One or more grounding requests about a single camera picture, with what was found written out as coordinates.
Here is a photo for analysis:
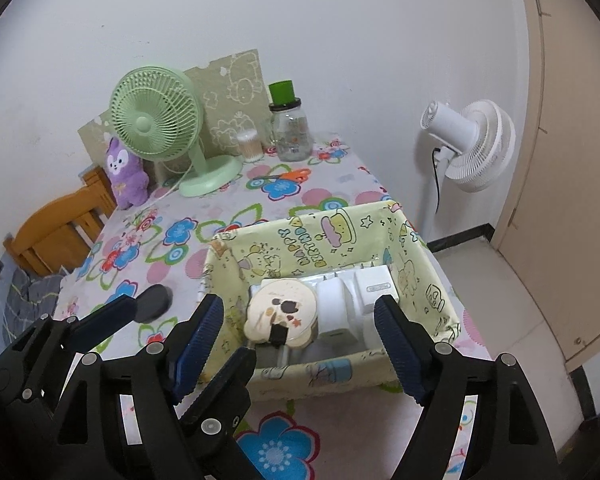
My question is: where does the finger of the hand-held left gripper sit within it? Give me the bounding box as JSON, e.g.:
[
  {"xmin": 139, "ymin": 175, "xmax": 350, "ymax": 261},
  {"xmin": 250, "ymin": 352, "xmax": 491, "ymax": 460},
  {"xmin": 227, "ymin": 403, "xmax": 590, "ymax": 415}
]
[
  {"xmin": 180, "ymin": 347, "xmax": 261, "ymax": 480},
  {"xmin": 0, "ymin": 296, "xmax": 140, "ymax": 403}
]

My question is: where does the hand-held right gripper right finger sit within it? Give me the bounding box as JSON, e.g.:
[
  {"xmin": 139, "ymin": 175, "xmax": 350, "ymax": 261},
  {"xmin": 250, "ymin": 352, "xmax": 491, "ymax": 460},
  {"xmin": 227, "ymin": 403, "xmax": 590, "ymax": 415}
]
[{"xmin": 374, "ymin": 294, "xmax": 561, "ymax": 480}]

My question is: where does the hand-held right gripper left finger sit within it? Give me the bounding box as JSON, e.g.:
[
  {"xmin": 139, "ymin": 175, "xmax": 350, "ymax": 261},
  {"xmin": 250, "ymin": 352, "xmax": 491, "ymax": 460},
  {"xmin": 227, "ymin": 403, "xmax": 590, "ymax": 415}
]
[{"xmin": 50, "ymin": 294, "xmax": 226, "ymax": 480}]

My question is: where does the white cylindrical device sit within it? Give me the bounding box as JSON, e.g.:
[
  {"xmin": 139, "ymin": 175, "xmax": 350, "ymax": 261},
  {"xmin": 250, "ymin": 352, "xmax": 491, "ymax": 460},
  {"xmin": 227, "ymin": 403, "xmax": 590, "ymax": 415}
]
[{"xmin": 316, "ymin": 276, "xmax": 362, "ymax": 347}]

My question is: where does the beige round bear-eared case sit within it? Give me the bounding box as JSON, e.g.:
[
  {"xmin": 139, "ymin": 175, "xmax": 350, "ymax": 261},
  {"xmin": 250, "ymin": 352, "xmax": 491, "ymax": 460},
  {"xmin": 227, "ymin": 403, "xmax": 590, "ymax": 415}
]
[{"xmin": 243, "ymin": 279, "xmax": 320, "ymax": 352}]

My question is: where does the yellow cartoon print box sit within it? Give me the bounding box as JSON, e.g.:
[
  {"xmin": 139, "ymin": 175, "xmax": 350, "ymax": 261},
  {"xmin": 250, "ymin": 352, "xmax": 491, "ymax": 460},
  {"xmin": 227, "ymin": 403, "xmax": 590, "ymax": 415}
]
[{"xmin": 201, "ymin": 200, "xmax": 462, "ymax": 401}]

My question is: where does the white power adapter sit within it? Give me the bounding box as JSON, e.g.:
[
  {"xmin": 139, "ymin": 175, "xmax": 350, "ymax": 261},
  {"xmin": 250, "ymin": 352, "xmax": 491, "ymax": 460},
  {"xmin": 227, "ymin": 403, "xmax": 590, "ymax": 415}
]
[{"xmin": 355, "ymin": 269, "xmax": 397, "ymax": 312}]

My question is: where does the grey plaid bedding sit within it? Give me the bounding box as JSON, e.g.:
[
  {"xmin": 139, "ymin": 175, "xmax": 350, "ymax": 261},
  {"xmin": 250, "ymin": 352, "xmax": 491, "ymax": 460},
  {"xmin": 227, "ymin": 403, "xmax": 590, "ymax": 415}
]
[{"xmin": 0, "ymin": 267, "xmax": 66, "ymax": 356}]

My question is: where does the wooden chair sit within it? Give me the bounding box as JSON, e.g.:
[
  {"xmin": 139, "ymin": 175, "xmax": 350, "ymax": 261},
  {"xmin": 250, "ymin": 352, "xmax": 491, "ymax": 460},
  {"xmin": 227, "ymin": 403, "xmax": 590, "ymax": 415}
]
[{"xmin": 2, "ymin": 166, "xmax": 118, "ymax": 277}]

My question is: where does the purple plush toy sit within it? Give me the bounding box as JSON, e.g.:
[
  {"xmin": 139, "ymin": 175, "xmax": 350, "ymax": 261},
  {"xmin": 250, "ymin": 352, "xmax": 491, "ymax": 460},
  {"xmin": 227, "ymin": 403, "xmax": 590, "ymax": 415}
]
[{"xmin": 103, "ymin": 136, "xmax": 149, "ymax": 210}]

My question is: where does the floral tablecloth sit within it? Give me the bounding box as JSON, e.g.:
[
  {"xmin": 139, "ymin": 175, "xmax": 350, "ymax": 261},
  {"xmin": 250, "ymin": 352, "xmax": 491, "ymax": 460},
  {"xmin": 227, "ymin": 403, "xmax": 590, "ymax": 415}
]
[{"xmin": 55, "ymin": 132, "xmax": 496, "ymax": 480}]

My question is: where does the cotton swab container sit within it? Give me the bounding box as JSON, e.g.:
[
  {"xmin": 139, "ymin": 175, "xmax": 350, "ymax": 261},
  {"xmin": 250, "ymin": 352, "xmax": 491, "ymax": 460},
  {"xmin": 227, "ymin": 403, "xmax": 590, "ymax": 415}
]
[{"xmin": 236, "ymin": 129, "xmax": 262, "ymax": 163}]

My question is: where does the green desk fan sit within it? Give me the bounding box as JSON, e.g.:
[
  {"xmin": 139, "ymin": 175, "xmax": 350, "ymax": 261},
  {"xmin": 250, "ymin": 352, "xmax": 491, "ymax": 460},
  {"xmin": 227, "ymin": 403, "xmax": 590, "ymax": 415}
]
[{"xmin": 110, "ymin": 65, "xmax": 243, "ymax": 198}]

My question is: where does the white standing fan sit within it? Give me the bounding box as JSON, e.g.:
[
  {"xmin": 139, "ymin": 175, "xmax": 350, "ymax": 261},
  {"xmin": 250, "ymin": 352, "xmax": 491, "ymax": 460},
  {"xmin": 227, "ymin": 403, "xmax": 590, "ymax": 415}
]
[{"xmin": 420, "ymin": 99, "xmax": 517, "ymax": 241}]

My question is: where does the glass jar with green cap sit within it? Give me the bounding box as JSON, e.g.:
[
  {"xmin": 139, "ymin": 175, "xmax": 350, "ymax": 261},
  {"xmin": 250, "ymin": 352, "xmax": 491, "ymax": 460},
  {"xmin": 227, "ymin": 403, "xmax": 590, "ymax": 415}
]
[{"xmin": 266, "ymin": 80, "xmax": 312, "ymax": 162}]

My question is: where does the beige patterned cardboard sheet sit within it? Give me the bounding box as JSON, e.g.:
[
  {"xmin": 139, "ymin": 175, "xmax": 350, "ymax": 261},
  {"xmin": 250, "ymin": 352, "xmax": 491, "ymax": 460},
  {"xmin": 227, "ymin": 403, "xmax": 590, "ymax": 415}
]
[{"xmin": 77, "ymin": 49, "xmax": 262, "ymax": 181}]

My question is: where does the beige wooden door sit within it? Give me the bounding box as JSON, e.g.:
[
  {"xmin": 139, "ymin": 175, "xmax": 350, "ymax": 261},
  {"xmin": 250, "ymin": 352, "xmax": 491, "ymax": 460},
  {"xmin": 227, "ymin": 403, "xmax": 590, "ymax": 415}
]
[{"xmin": 495, "ymin": 0, "xmax": 600, "ymax": 413}]

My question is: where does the white fan cable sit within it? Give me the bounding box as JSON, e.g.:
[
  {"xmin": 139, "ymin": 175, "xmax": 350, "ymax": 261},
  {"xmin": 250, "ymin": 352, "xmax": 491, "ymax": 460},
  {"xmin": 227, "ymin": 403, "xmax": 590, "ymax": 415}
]
[{"xmin": 140, "ymin": 167, "xmax": 196, "ymax": 208}]

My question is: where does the black fan cable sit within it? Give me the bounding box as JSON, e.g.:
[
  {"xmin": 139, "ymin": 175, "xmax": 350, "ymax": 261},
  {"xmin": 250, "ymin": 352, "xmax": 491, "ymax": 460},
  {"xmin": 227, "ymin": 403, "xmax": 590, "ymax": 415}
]
[{"xmin": 431, "ymin": 147, "xmax": 442, "ymax": 217}]

